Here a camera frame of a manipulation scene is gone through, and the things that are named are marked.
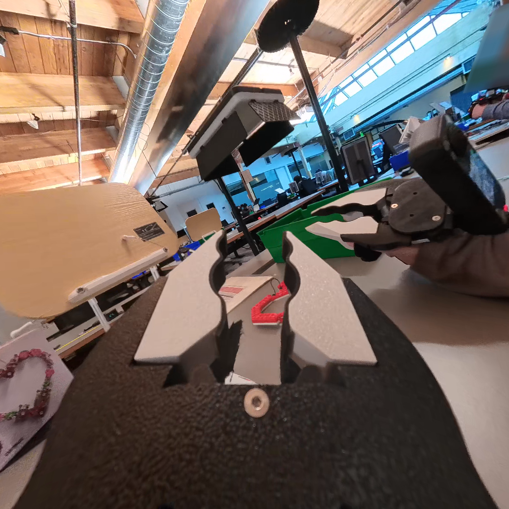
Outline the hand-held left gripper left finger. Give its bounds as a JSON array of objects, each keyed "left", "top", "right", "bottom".
[{"left": 134, "top": 230, "right": 229, "bottom": 366}]

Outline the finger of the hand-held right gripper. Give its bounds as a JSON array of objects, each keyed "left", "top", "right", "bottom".
[
  {"left": 308, "top": 217, "right": 412, "bottom": 251},
  {"left": 311, "top": 188, "right": 389, "bottom": 223}
]

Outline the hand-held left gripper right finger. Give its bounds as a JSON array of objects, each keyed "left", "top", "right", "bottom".
[{"left": 280, "top": 232, "right": 378, "bottom": 368}]

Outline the red lego heart frame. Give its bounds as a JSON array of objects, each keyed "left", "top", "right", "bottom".
[{"left": 251, "top": 280, "right": 291, "bottom": 328}]

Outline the person's right forearm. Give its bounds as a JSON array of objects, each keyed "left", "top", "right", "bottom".
[{"left": 410, "top": 225, "right": 509, "bottom": 299}]

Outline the person's right hand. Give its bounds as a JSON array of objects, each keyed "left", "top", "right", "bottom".
[{"left": 382, "top": 243, "right": 422, "bottom": 268}]

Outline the green plastic bin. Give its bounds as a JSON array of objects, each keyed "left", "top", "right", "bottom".
[{"left": 258, "top": 179, "right": 394, "bottom": 264}]

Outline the black computer monitor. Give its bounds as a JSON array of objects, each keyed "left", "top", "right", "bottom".
[{"left": 341, "top": 137, "right": 376, "bottom": 185}]

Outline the clear bag with paper sheet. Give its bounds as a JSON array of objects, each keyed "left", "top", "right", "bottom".
[{"left": 219, "top": 274, "right": 275, "bottom": 315}]

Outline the light wooden chair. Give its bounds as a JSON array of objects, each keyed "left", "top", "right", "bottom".
[
  {"left": 0, "top": 182, "right": 179, "bottom": 332},
  {"left": 185, "top": 207, "right": 223, "bottom": 243}
]

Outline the black box on stand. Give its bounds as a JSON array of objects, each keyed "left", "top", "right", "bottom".
[{"left": 187, "top": 85, "right": 301, "bottom": 257}]

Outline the instruction booklet with heart picture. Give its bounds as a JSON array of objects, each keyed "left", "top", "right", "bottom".
[{"left": 0, "top": 330, "right": 74, "bottom": 471}]

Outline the black round disc on pole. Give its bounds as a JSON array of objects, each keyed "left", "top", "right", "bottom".
[{"left": 256, "top": 0, "right": 350, "bottom": 193}]

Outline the metal conduit pipe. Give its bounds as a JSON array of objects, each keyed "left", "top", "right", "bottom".
[{"left": 68, "top": 0, "right": 85, "bottom": 185}]

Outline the silver ventilation duct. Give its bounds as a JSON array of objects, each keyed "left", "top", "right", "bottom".
[{"left": 108, "top": 0, "right": 191, "bottom": 185}]

